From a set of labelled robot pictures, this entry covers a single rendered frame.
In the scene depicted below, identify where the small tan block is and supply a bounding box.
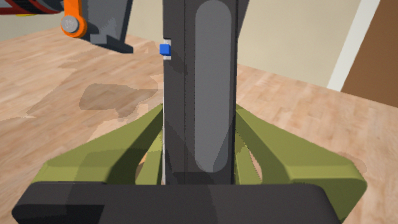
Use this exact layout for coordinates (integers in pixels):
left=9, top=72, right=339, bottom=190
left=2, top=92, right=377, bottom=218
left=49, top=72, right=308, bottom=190
left=135, top=153, right=147, bottom=180

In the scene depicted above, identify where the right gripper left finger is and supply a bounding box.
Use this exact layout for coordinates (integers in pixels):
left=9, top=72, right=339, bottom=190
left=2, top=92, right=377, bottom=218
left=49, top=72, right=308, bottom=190
left=30, top=103, right=163, bottom=185

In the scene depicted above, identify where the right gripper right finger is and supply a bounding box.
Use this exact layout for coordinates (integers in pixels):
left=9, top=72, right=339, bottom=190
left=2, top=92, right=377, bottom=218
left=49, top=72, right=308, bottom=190
left=234, top=103, right=367, bottom=224

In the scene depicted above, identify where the red and grey hose nozzle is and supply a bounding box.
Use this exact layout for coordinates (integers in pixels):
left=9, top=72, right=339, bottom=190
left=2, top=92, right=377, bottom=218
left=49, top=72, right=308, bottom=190
left=0, top=0, right=250, bottom=185

